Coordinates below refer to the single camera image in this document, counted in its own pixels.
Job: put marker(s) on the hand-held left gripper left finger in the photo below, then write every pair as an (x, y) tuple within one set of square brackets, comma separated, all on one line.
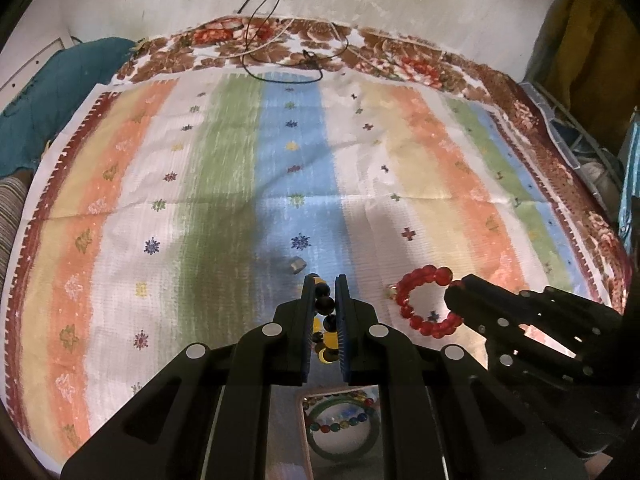
[(304, 330)]

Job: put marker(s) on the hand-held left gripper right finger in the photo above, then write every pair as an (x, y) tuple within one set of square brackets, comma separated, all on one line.
[(344, 330)]

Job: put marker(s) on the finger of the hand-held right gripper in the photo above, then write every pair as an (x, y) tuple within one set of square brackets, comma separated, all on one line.
[(500, 295), (470, 312)]

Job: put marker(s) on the silver metal tin box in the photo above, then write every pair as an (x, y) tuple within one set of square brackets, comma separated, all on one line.
[(290, 435)]

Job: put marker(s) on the green jade bangle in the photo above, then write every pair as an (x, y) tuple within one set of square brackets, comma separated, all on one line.
[(320, 449)]

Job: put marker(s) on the striped colourful mat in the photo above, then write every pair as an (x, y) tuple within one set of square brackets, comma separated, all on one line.
[(225, 185)]

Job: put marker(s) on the light blue patterned cloth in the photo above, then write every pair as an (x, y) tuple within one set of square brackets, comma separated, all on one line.
[(631, 190)]

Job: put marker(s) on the yellow cloth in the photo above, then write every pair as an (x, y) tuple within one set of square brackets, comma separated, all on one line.
[(590, 50)]

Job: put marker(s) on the grey striped bolster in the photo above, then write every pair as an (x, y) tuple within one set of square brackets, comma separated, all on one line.
[(12, 220)]

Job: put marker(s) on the teal cloth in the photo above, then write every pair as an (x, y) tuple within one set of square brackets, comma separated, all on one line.
[(55, 95)]

